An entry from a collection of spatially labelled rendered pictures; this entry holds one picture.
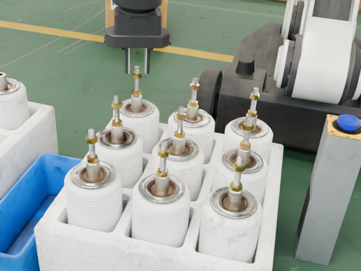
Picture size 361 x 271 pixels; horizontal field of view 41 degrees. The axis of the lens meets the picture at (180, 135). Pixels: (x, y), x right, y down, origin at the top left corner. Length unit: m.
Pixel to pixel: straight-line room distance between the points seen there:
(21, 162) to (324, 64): 0.68
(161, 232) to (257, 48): 0.91
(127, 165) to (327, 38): 0.51
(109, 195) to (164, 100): 0.81
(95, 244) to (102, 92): 0.87
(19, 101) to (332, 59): 0.68
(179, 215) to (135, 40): 0.34
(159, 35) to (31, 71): 0.92
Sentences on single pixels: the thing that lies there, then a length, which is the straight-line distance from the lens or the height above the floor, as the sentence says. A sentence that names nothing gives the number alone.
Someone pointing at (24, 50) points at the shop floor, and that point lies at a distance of 1.93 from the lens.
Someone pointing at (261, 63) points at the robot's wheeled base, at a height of 0.17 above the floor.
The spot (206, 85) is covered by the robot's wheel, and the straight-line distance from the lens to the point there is 1.26.
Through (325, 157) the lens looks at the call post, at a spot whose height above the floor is 0.26.
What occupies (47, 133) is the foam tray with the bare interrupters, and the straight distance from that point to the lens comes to 1.15.
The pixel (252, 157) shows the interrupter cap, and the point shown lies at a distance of 0.88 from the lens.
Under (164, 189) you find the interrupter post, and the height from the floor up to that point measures 0.26.
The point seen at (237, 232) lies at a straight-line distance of 0.75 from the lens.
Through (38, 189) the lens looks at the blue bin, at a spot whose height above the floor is 0.05.
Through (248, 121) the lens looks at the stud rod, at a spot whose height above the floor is 0.34.
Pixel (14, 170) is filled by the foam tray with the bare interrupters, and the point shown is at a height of 0.12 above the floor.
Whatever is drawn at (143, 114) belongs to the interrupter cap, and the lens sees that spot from 0.97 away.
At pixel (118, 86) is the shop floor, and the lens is 1.63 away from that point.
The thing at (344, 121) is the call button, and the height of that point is 0.33.
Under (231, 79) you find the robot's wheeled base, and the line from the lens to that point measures 1.25.
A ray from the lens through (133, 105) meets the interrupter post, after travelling 0.98.
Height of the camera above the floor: 0.75
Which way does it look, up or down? 33 degrees down
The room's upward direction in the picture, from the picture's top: 4 degrees clockwise
